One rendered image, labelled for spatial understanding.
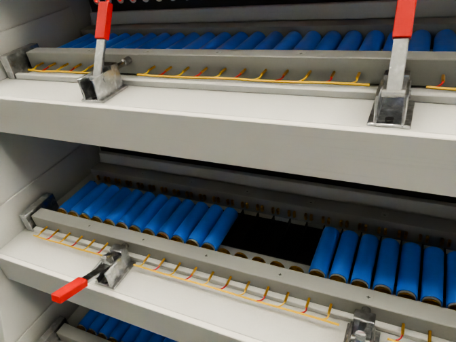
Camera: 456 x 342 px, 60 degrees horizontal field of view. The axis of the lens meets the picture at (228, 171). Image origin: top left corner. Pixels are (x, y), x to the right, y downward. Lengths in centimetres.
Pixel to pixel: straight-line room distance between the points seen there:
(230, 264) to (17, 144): 33
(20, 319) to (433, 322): 52
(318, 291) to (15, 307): 43
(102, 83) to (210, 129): 13
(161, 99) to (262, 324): 23
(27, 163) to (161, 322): 29
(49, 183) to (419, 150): 49
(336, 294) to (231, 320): 10
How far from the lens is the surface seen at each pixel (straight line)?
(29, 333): 68
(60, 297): 42
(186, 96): 37
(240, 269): 41
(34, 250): 56
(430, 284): 41
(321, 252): 42
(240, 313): 40
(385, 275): 41
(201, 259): 42
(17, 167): 59
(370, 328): 38
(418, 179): 30
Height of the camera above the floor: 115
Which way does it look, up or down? 15 degrees down
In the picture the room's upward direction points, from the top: 1 degrees clockwise
